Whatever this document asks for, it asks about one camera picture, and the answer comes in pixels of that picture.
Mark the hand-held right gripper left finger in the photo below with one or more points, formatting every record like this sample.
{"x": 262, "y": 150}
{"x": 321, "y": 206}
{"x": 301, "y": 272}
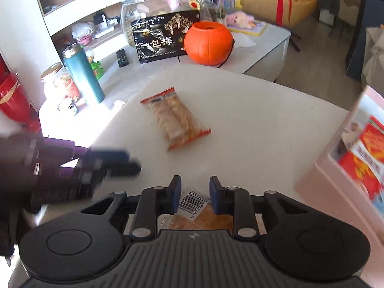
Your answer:
{"x": 177, "y": 193}

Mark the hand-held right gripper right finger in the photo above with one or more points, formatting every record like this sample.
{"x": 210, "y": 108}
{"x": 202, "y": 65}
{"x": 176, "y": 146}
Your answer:
{"x": 214, "y": 197}

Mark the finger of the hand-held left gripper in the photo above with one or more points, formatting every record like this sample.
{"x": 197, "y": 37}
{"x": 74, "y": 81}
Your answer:
{"x": 126, "y": 169}
{"x": 115, "y": 156}

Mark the clear packet of bread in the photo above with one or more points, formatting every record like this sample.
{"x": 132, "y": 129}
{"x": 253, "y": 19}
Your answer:
{"x": 207, "y": 219}

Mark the clear cracker packet orange ends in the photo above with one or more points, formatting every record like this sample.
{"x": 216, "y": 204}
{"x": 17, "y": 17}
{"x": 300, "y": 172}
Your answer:
{"x": 175, "y": 120}

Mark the pink storage box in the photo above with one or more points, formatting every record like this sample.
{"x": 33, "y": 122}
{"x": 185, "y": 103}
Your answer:
{"x": 324, "y": 186}

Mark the red fries snack packet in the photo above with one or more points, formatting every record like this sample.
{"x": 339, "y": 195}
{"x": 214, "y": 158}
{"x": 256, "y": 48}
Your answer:
{"x": 366, "y": 162}

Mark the small silver toy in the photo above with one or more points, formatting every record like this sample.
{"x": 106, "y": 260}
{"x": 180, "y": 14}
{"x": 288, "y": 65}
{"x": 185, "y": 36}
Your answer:
{"x": 70, "y": 108}

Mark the red gift bag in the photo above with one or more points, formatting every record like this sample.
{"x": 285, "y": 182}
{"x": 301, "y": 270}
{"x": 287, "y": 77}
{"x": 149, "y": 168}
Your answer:
{"x": 15, "y": 102}

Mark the teal thermos bottle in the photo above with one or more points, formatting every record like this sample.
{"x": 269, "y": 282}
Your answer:
{"x": 85, "y": 78}

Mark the green toy dispenser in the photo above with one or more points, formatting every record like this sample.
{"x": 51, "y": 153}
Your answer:
{"x": 96, "y": 67}

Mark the glass jar with gold lid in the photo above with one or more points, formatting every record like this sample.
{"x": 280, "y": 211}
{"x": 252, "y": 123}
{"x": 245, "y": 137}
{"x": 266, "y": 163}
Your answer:
{"x": 60, "y": 84}

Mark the black remote control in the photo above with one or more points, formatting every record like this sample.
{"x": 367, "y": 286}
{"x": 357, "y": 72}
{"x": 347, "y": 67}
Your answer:
{"x": 122, "y": 58}

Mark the black gold-printed bag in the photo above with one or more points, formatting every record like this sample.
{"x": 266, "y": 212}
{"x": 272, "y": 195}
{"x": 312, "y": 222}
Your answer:
{"x": 156, "y": 42}

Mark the pink and white cloth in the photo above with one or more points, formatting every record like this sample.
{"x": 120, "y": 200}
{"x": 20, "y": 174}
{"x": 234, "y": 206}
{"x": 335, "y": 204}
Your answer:
{"x": 83, "y": 31}

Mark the black power adapter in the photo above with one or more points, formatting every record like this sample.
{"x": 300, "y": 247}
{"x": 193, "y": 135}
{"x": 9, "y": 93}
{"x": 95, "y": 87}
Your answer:
{"x": 100, "y": 19}

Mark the orange pumpkin bucket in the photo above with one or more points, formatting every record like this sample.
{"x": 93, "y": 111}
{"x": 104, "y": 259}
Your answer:
{"x": 207, "y": 43}

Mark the white side table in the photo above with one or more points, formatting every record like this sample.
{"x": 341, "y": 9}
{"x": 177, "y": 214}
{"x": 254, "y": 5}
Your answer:
{"x": 267, "y": 57}

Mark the large glass jar with lid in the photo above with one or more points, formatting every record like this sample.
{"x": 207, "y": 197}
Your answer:
{"x": 144, "y": 3}

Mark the white paper sheet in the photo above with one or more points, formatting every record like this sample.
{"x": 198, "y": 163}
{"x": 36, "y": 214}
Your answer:
{"x": 244, "y": 40}

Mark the clear colourful printed bag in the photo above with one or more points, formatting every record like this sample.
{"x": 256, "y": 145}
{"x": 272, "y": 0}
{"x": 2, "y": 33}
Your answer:
{"x": 204, "y": 6}

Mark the yellow-green flat book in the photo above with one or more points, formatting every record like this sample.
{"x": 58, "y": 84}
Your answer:
{"x": 259, "y": 27}

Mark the pink plush toy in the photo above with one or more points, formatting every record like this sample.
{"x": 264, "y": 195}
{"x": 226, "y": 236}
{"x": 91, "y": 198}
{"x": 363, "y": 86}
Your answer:
{"x": 240, "y": 19}

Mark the yellow sofa with red ribbon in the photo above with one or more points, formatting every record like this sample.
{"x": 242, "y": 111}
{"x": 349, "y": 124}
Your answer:
{"x": 270, "y": 3}

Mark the dark blue cabinet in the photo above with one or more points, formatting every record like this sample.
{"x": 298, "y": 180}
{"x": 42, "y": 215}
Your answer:
{"x": 360, "y": 36}

